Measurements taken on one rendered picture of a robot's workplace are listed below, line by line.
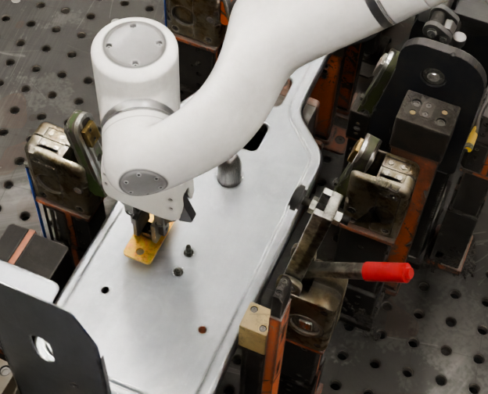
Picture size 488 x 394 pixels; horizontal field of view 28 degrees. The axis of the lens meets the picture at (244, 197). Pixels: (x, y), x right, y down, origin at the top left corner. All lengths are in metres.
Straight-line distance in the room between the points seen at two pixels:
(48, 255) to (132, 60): 0.40
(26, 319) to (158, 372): 0.31
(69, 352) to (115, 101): 0.24
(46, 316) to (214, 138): 0.22
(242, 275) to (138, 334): 0.15
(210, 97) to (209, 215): 0.39
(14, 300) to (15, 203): 0.81
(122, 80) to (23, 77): 0.89
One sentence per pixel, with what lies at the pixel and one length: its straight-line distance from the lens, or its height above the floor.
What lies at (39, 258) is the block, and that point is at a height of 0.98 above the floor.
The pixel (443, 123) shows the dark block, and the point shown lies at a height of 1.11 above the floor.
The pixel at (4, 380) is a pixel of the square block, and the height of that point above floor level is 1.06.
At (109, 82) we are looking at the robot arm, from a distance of 0.94.
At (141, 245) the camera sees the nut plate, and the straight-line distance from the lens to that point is 1.22.
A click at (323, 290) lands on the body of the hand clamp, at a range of 1.15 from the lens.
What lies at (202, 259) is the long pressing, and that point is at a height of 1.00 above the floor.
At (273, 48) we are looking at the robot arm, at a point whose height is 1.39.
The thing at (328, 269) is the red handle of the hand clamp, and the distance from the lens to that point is 1.11.
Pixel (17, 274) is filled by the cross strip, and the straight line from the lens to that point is 1.23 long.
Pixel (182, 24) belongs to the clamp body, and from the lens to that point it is 1.51.
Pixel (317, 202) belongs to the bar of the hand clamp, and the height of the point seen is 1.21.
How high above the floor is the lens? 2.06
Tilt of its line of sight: 56 degrees down
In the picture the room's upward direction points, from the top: 3 degrees clockwise
